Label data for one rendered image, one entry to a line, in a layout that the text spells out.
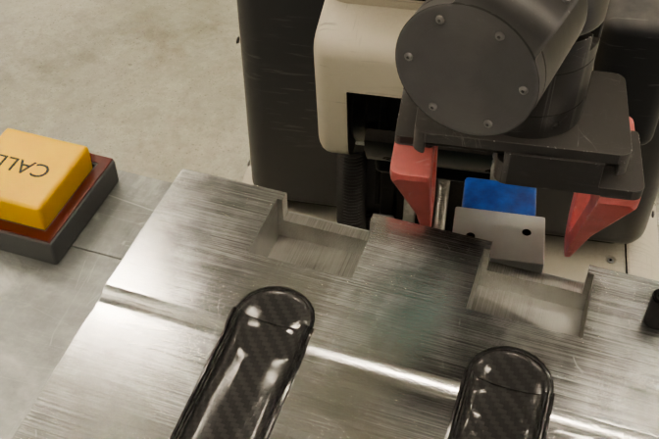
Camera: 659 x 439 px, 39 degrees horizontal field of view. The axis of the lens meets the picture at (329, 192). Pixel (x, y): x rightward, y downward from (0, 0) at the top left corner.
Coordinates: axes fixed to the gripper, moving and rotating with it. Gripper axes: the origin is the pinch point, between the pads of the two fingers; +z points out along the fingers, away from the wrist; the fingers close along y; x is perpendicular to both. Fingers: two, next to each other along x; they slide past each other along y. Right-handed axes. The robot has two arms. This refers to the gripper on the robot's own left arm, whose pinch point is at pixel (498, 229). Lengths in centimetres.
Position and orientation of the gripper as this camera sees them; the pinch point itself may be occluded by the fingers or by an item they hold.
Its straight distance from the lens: 53.4
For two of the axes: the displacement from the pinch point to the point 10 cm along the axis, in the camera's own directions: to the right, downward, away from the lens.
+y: 9.9, 1.2, -1.2
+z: -0.1, 7.2, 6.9
